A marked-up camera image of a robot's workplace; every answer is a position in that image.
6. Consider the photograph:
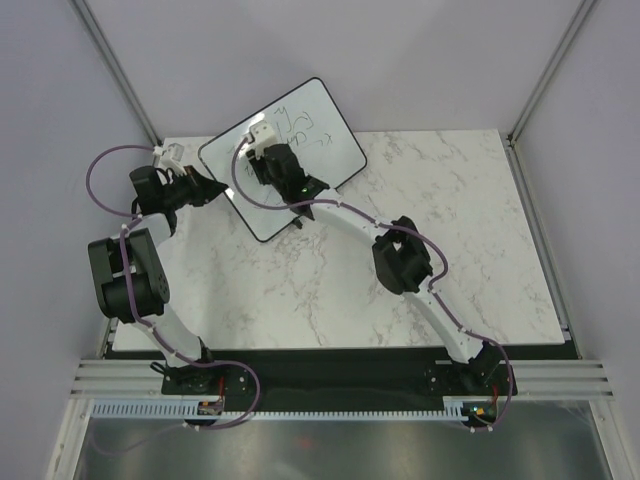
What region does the white whiteboard black frame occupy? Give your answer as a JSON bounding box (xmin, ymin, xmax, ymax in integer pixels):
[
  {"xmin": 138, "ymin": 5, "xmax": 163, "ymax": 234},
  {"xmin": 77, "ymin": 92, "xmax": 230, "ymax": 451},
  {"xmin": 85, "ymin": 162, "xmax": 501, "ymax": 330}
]
[{"xmin": 198, "ymin": 77, "xmax": 367, "ymax": 243}]

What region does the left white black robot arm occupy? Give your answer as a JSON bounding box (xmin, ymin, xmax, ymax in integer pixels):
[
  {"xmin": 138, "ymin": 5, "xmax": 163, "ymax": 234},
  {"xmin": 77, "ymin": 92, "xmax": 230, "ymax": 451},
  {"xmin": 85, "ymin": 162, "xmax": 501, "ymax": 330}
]
[{"xmin": 88, "ymin": 166, "xmax": 227, "ymax": 394}]

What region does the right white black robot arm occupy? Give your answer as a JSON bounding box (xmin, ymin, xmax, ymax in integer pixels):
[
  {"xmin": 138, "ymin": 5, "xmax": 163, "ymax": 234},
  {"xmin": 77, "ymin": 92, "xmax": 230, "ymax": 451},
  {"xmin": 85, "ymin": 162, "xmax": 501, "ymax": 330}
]
[{"xmin": 242, "ymin": 141, "xmax": 504, "ymax": 394}]

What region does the black whiteboard foot near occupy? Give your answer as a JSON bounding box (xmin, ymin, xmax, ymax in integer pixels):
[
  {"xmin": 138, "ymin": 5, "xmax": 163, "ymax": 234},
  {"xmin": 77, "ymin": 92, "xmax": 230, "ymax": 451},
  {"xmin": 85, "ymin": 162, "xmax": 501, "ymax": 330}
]
[{"xmin": 291, "ymin": 217, "xmax": 304, "ymax": 230}]

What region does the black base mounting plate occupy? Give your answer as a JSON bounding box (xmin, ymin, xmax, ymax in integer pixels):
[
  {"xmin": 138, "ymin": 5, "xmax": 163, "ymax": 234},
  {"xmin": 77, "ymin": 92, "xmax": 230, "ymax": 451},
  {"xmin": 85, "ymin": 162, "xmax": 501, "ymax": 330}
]
[{"xmin": 150, "ymin": 347, "xmax": 517, "ymax": 412}]

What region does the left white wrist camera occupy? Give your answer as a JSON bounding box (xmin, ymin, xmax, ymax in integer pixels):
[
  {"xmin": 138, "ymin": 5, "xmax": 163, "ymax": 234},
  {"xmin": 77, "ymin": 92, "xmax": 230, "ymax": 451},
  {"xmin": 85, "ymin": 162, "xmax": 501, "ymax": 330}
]
[{"xmin": 152, "ymin": 143, "xmax": 184, "ymax": 170}]

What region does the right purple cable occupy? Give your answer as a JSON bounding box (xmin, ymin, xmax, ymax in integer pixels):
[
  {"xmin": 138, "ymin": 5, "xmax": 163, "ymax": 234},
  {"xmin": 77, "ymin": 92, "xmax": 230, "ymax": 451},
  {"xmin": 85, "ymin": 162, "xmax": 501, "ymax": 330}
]
[{"xmin": 230, "ymin": 135, "xmax": 516, "ymax": 434}]

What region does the left aluminium corner post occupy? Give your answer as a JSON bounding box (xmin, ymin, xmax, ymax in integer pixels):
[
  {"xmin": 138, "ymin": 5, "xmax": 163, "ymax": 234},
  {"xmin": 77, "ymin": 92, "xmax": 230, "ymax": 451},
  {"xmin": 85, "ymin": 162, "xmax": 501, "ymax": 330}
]
[{"xmin": 69, "ymin": 0, "xmax": 161, "ymax": 145}]

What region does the aluminium corner post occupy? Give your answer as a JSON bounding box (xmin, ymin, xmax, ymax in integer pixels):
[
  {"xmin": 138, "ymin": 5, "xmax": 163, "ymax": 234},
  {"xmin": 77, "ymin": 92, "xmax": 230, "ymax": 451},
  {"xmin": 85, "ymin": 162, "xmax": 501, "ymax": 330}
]
[
  {"xmin": 504, "ymin": 0, "xmax": 600, "ymax": 149},
  {"xmin": 69, "ymin": 0, "xmax": 161, "ymax": 145}
]

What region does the white slotted cable duct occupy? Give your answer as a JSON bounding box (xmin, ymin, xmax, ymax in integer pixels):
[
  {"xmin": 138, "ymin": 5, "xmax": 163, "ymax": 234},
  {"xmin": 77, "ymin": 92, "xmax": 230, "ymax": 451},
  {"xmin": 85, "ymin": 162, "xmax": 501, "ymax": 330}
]
[{"xmin": 90, "ymin": 397, "xmax": 468, "ymax": 422}]

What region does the aluminium rail frame front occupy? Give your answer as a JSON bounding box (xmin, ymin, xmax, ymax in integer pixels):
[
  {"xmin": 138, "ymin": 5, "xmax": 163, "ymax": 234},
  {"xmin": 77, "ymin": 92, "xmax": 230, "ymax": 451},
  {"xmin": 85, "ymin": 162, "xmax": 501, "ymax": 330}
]
[{"xmin": 70, "ymin": 359, "xmax": 613, "ymax": 400}]

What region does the right aluminium corner post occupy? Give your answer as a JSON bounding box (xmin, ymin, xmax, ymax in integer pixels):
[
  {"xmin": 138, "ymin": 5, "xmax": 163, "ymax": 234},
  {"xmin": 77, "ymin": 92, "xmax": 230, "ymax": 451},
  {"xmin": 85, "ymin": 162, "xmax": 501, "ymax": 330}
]
[{"xmin": 504, "ymin": 0, "xmax": 600, "ymax": 149}]

